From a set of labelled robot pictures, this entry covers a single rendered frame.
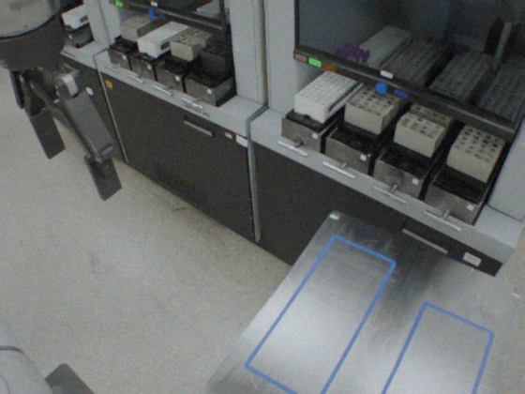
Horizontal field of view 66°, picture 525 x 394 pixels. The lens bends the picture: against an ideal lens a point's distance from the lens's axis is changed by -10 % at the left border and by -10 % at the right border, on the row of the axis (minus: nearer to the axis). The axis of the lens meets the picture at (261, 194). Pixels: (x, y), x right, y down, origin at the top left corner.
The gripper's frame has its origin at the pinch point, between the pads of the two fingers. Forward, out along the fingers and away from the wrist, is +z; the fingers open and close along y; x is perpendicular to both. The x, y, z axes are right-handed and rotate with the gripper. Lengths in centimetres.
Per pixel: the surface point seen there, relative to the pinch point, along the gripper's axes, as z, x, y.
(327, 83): 34, 82, -11
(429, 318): 38, 31, 45
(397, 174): 41, 66, 20
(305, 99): 34, 70, -11
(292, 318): 38.1, 16.0, 23.1
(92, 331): 120, -4, -61
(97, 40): 46, 75, -126
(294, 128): 42, 66, -12
